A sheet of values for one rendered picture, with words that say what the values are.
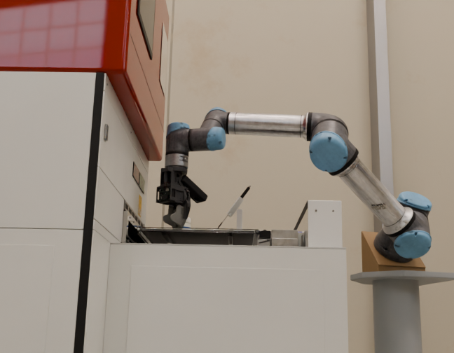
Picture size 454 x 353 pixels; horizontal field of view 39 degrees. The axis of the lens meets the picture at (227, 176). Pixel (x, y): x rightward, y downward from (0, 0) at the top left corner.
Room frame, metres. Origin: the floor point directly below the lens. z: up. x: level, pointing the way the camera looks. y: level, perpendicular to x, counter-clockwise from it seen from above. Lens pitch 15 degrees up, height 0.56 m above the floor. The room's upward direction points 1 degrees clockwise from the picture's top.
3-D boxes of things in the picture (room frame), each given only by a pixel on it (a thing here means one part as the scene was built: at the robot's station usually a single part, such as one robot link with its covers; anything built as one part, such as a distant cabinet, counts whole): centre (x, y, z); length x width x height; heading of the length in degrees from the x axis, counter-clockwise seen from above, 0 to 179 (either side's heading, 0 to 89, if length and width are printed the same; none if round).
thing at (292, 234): (1.97, -0.18, 0.89); 0.08 x 0.03 x 0.03; 89
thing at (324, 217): (2.04, -0.28, 0.89); 0.55 x 0.09 x 0.14; 179
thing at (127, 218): (2.10, 0.29, 0.89); 0.44 x 0.02 x 0.10; 179
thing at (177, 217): (2.02, 0.16, 0.95); 0.06 x 0.03 x 0.09; 135
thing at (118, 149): (1.92, 0.31, 1.02); 0.81 x 0.03 x 0.40; 179
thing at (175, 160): (2.03, 0.16, 1.13); 0.08 x 0.08 x 0.05
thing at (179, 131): (2.03, 0.16, 1.21); 0.09 x 0.08 x 0.11; 75
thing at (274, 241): (2.12, -0.18, 0.87); 0.36 x 0.08 x 0.03; 179
